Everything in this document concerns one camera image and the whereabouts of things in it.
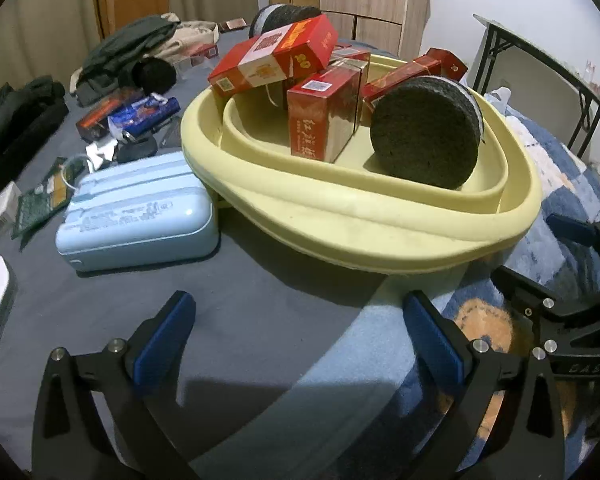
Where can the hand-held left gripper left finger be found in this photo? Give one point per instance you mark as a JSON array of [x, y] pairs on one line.
[[162, 340]]

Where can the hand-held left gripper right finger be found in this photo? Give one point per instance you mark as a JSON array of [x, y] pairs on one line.
[[432, 340]]

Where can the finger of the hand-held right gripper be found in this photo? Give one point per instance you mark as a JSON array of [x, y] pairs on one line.
[[530, 295], [572, 229]]

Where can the pale yellow plastic basin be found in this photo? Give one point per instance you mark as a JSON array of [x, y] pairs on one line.
[[355, 220]]

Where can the large black cookie-shaped cushion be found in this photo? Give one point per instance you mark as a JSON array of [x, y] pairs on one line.
[[425, 135]]

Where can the long narrow red carton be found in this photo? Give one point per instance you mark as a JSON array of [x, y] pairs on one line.
[[405, 77]]

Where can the red box with gold side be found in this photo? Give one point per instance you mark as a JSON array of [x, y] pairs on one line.
[[310, 120]]

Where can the wide red carton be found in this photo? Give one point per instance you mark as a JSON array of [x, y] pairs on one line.
[[260, 60]]

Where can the small black cookie-shaped cushion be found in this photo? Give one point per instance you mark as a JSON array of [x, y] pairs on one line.
[[280, 17]]

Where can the grey bed sheet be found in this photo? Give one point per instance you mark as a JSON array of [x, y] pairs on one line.
[[260, 310]]

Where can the light blue power bank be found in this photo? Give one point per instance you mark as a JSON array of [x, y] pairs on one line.
[[140, 210]]

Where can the green foil packet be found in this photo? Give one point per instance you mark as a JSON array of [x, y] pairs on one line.
[[32, 210], [60, 180]]

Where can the black folding table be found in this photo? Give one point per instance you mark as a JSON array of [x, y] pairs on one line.
[[530, 45]]

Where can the black mesh pouch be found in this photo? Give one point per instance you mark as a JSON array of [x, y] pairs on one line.
[[169, 132]]

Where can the blue snack packet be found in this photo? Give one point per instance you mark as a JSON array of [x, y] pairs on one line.
[[145, 112]]

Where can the long dark red box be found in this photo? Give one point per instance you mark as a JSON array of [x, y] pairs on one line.
[[102, 115]]

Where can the black jacket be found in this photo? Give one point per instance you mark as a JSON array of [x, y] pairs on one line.
[[15, 125]]

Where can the red white cigarette pack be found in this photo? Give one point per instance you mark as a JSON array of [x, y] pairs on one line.
[[197, 55]]

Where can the dark green clothes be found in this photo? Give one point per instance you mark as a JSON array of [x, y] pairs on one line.
[[125, 45]]

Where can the wooden wardrobe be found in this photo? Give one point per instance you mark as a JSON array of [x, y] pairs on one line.
[[360, 0]]

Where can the copper coloured small box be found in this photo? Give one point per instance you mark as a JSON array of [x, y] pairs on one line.
[[233, 25]]

